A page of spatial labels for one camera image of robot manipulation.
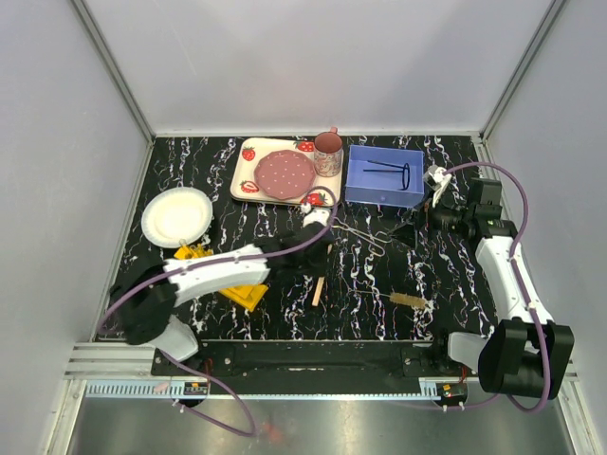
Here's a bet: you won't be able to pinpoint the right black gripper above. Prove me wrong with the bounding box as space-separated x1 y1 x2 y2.
387 188 473 250

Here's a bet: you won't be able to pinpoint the wooden test tube clamp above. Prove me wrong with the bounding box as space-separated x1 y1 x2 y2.
311 277 325 308

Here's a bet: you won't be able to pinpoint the metal crucible tongs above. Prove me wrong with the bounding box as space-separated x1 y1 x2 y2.
333 224 391 257

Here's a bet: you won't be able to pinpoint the test tube brush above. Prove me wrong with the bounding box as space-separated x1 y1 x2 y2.
354 290 428 309

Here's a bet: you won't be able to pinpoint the glass test tube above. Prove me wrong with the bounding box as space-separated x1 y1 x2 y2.
179 239 190 254
191 244 213 259

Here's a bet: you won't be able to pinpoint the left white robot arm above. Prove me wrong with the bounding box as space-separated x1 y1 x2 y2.
111 222 333 375

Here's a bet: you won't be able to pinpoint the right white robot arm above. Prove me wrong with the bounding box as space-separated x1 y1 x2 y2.
402 174 575 403

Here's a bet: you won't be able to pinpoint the blue plastic drawer box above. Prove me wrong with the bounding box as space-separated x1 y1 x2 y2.
344 145 425 208

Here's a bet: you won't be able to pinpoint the strawberry pattern tray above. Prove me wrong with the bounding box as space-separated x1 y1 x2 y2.
230 137 342 208

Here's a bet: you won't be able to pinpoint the yellow test tube rack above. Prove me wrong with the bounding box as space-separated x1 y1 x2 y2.
174 246 268 312

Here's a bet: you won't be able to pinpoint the pink dotted plate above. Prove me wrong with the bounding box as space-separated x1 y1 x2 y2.
253 150 317 201

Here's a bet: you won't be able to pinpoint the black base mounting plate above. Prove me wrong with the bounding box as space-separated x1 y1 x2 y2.
151 338 488 397

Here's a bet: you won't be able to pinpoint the pink floral mug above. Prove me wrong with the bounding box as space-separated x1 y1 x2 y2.
314 127 343 177

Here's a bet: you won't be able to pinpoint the white paper plate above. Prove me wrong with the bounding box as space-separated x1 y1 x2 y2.
141 187 213 248

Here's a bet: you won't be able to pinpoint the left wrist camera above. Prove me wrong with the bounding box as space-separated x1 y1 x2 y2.
300 203 331 228

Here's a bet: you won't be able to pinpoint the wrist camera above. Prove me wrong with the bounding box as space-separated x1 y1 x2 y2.
423 165 452 209
300 203 331 228

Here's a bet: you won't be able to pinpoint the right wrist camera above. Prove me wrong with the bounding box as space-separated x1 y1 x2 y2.
423 165 452 209

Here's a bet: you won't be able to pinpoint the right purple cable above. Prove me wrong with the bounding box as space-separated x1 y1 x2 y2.
402 162 554 414

